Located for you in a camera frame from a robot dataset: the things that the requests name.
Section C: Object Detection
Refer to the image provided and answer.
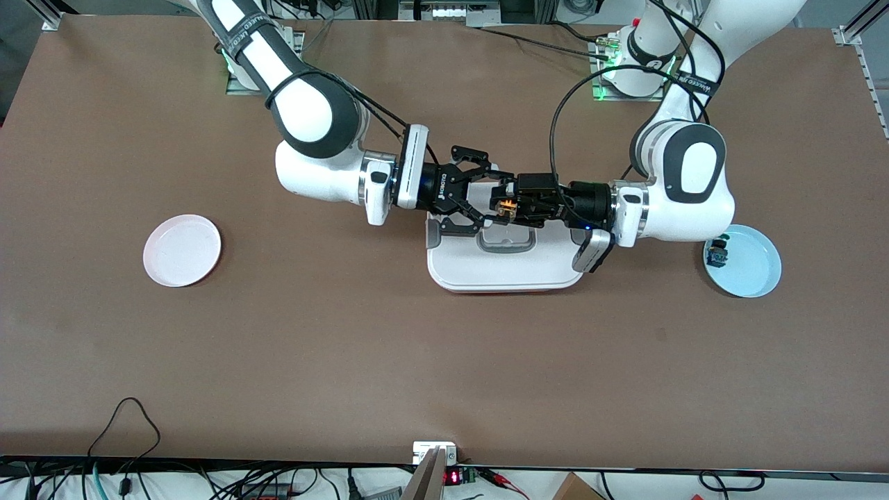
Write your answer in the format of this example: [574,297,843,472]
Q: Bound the white lidded lunch box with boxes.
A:
[425,208,588,294]

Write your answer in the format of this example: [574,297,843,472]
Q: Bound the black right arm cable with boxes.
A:
[264,68,440,166]

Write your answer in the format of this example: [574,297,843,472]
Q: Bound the pink round plate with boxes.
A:
[143,215,223,288]

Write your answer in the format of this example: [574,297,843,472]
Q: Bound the light blue round plate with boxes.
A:
[703,224,783,299]

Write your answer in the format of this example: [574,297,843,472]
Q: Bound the aluminium corner profile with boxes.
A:
[832,0,889,140]
[26,0,62,32]

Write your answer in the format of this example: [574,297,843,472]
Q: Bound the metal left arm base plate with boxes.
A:
[590,38,667,103]

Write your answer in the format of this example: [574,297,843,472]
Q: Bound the labelled black left arm cable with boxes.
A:
[649,0,727,126]

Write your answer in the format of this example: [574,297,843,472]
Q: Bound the brown cardboard box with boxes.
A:
[552,472,606,500]

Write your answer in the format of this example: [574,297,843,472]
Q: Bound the aluminium frame with white panel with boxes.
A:
[399,0,501,23]

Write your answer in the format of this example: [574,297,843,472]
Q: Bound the black cable loop under table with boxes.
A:
[698,471,766,492]

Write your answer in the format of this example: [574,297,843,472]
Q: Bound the grey slanted camera beam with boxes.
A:
[401,448,447,500]

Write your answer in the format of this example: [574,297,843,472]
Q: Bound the small white metal bracket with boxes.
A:
[412,442,459,465]

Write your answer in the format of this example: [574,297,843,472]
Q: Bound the red clip test leads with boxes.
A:
[483,469,529,499]

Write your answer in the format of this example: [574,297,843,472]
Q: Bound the black cable to arm base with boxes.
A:
[478,26,612,62]

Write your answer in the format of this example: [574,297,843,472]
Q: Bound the thin black looped cable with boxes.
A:
[87,397,162,459]

